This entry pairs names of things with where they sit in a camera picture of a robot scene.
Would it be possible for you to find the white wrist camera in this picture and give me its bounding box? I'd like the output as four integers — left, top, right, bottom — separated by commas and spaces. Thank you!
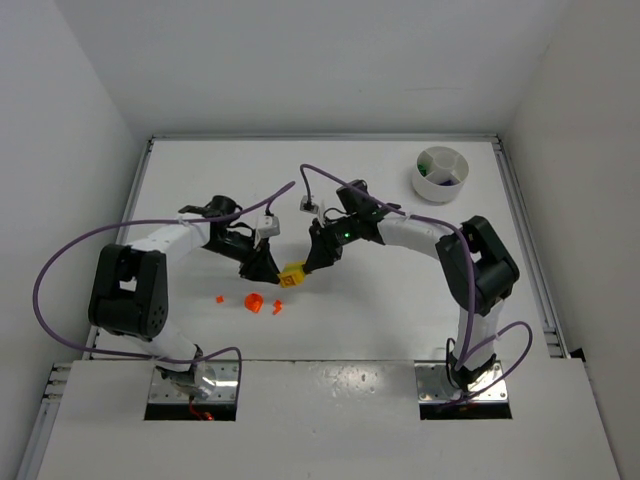
299, 195, 325, 218
255, 215, 280, 240

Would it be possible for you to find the orange round lego piece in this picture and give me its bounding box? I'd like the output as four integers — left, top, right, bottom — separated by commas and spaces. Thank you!
244, 292, 264, 313

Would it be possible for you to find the yellow green lego stack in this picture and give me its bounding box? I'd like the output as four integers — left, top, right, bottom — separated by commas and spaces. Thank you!
278, 261, 306, 288

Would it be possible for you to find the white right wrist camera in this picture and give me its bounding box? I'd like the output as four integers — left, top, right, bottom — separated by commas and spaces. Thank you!
299, 195, 325, 218

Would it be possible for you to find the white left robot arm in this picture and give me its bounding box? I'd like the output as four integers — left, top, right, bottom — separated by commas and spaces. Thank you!
88, 195, 280, 375

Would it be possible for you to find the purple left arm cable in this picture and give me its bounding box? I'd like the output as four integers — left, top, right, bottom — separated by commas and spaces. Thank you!
32, 181, 297, 374

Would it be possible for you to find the white round divided container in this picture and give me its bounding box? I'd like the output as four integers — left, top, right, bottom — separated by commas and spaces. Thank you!
411, 146, 470, 204

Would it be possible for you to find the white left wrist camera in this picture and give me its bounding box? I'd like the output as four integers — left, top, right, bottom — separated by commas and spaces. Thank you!
255, 215, 280, 240

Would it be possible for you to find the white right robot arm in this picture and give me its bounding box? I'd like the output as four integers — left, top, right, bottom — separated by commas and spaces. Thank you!
302, 179, 520, 392

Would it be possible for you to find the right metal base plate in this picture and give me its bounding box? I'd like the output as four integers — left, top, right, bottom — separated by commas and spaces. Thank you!
414, 361, 509, 405

